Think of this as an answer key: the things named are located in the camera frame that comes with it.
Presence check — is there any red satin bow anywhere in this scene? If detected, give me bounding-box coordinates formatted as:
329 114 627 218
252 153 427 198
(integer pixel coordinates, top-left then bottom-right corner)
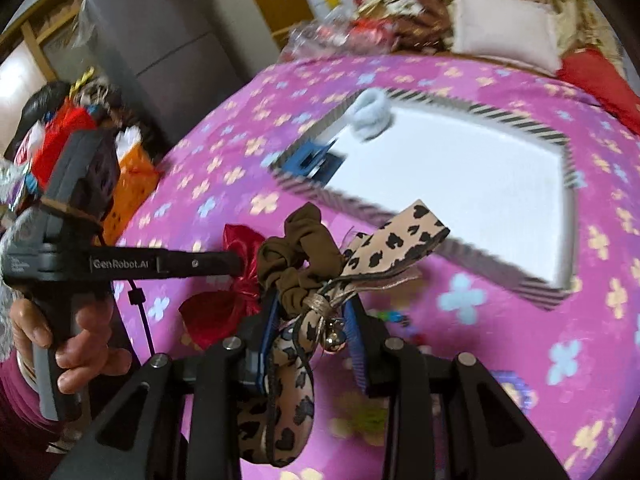
179 224 265 350

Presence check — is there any leopard bow brown scrunchie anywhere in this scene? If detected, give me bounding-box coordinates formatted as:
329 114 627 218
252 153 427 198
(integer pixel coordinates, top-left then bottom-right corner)
239 200 449 468

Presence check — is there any person left hand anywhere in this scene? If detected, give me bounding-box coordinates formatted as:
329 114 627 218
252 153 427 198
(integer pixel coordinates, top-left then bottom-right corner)
10 297 132 394

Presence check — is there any pink floral bed sheet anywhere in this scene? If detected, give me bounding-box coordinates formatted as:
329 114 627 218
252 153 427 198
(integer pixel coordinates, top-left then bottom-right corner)
120 55 639 479

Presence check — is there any orange plastic basket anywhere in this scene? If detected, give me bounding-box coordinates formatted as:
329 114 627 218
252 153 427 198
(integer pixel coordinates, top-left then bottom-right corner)
103 126 160 245

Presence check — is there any grey refrigerator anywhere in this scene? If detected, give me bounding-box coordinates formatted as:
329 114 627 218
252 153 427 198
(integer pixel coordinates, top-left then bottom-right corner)
84 0 242 151

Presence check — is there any striped white tray box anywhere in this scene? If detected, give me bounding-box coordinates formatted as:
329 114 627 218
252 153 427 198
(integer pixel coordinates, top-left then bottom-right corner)
269 88 578 309

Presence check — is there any blue hair clip card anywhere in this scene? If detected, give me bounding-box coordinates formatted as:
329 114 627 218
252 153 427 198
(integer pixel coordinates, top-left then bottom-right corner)
282 141 345 185

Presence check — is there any grey fluffy scrunchie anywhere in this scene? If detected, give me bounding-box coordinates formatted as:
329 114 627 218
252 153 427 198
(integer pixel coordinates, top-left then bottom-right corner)
345 88 392 141

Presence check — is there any clear plastic bag pile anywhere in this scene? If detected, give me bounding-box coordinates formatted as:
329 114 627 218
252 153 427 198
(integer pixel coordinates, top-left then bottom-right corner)
278 6 397 63

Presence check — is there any red cushion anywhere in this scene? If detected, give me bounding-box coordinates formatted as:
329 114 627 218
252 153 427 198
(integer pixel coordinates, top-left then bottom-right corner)
556 47 640 136

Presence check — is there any white grey pillow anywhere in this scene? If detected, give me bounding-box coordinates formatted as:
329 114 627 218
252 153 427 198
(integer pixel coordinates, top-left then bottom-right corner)
451 0 561 75

